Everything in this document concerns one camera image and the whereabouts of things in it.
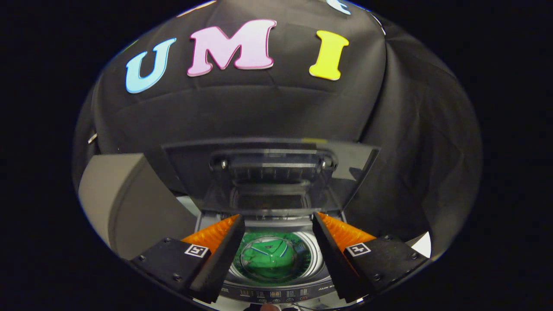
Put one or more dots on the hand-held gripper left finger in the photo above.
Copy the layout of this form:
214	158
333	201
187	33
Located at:
224	255

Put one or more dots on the grey table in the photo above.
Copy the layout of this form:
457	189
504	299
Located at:
138	203

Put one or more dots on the dark glass washing machine lid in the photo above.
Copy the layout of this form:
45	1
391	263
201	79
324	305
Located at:
272	181

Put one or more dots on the green polo shirt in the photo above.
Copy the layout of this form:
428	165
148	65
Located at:
268	259

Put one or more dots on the white board with black marks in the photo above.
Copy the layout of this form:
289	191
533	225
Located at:
423	246

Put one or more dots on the grey washing machine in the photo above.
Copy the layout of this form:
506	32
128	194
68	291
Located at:
276	293

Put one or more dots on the white clip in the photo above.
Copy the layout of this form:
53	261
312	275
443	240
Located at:
92	138

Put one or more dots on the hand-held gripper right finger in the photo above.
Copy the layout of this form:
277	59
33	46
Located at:
332	255

